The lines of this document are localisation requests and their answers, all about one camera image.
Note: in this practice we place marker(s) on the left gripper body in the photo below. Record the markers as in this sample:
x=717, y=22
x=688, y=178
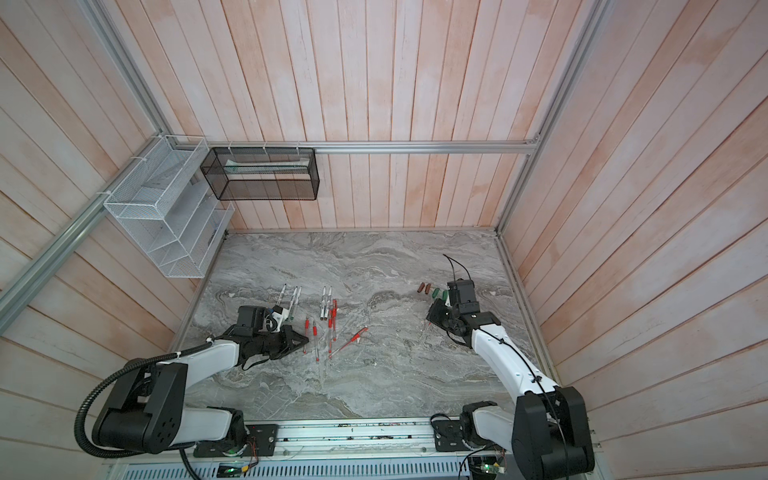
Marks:
x=270, y=343

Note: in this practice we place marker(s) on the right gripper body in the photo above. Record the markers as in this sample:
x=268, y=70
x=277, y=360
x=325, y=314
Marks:
x=445, y=316

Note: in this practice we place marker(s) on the green marker pen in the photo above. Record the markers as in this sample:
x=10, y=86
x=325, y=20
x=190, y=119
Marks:
x=281, y=294
x=297, y=302
x=289, y=313

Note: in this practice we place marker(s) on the brown marker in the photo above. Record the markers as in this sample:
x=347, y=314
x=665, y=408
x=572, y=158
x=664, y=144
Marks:
x=323, y=308
x=327, y=303

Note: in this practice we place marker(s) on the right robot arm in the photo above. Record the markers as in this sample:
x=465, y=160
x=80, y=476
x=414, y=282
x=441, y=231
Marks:
x=548, y=433

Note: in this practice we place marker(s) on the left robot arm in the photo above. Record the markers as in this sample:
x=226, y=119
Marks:
x=141, y=408

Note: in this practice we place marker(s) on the red gel pen long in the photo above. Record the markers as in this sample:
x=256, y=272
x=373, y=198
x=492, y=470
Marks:
x=316, y=340

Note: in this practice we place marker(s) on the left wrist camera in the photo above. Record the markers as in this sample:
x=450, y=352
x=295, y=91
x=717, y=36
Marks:
x=275, y=317

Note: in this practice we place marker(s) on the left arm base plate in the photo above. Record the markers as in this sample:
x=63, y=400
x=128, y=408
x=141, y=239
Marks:
x=253, y=440

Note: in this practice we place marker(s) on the aluminium front rail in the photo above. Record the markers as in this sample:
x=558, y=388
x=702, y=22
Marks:
x=356, y=448

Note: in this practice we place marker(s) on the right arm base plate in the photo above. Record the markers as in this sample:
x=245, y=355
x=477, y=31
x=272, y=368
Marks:
x=449, y=435

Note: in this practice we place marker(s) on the white wire mesh shelf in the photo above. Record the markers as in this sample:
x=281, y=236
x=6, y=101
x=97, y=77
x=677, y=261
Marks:
x=169, y=209

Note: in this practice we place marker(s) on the black wire mesh basket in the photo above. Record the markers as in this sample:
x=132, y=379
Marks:
x=262, y=173

